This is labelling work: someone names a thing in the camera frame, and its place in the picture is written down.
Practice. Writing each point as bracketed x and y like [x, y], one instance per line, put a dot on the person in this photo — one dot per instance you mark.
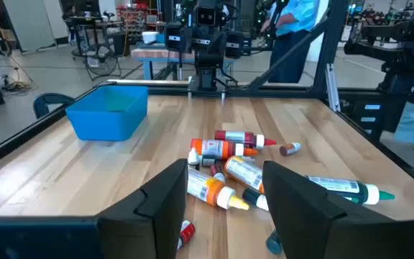
[293, 54]

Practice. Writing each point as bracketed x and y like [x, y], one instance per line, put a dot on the small green food coloring bottle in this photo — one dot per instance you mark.
[253, 197]

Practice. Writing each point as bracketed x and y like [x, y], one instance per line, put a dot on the large red food coloring bottle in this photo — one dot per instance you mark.
[243, 138]

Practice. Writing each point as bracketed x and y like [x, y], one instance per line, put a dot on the black floor fan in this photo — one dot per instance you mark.
[101, 59]

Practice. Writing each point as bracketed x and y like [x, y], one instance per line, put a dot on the white container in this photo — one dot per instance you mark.
[150, 37]

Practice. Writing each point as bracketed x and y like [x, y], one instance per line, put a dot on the wooden table with blue legs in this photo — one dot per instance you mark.
[156, 53]

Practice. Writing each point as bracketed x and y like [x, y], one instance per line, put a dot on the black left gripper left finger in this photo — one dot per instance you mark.
[156, 216]

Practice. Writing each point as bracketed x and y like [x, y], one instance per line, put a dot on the red storage rack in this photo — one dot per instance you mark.
[135, 16]

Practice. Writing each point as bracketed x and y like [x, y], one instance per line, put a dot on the person's hand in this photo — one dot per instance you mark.
[266, 26]

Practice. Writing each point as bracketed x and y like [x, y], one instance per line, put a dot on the large red-orange food coloring bottle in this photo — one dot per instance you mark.
[244, 172]

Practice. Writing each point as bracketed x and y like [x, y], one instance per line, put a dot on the dark cluttered desk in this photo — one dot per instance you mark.
[85, 19]

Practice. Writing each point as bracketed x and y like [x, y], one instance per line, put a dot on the blue plastic bin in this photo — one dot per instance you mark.
[106, 122]

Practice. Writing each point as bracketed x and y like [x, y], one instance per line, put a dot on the large orange food coloring bottle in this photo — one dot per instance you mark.
[221, 148]

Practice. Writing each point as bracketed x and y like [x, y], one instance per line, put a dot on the large green food coloring bottle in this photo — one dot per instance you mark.
[350, 188]

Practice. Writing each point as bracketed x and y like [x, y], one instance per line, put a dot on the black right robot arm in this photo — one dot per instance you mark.
[207, 70]

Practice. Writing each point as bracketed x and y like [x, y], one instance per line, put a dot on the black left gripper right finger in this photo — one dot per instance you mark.
[300, 216]

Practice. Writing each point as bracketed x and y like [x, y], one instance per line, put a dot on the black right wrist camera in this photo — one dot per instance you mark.
[206, 16]

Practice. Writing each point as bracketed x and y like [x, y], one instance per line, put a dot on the black neighbouring station robot arm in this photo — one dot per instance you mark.
[397, 54]

